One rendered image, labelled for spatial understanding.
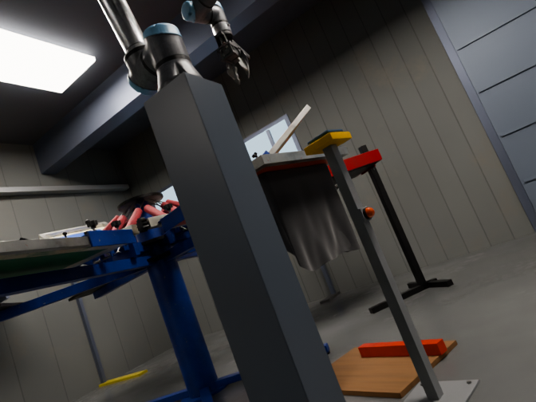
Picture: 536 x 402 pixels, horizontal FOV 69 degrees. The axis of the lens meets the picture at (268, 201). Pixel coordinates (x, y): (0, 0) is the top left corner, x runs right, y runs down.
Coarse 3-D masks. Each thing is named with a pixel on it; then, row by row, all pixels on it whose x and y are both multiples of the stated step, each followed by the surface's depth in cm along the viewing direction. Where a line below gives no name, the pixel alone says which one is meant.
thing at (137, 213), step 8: (152, 200) 262; (168, 200) 263; (128, 208) 258; (136, 208) 246; (144, 208) 247; (152, 208) 244; (120, 216) 248; (136, 216) 240; (120, 224) 242; (128, 224) 231; (136, 240) 289
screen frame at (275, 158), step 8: (288, 152) 154; (296, 152) 157; (304, 152) 161; (344, 152) 181; (256, 160) 144; (264, 160) 143; (272, 160) 146; (280, 160) 149; (288, 160) 152; (296, 160) 156; (304, 160) 162; (312, 160) 168; (256, 168) 145; (184, 224) 201
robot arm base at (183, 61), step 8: (176, 56) 118; (184, 56) 120; (160, 64) 118; (168, 64) 117; (176, 64) 117; (184, 64) 118; (160, 72) 118; (168, 72) 116; (176, 72) 116; (192, 72) 117; (160, 80) 117; (168, 80) 115; (160, 88) 117
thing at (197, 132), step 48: (192, 96) 109; (192, 144) 110; (240, 144) 120; (192, 192) 111; (240, 192) 109; (192, 240) 112; (240, 240) 104; (240, 288) 104; (288, 288) 109; (240, 336) 105; (288, 336) 100; (288, 384) 99; (336, 384) 110
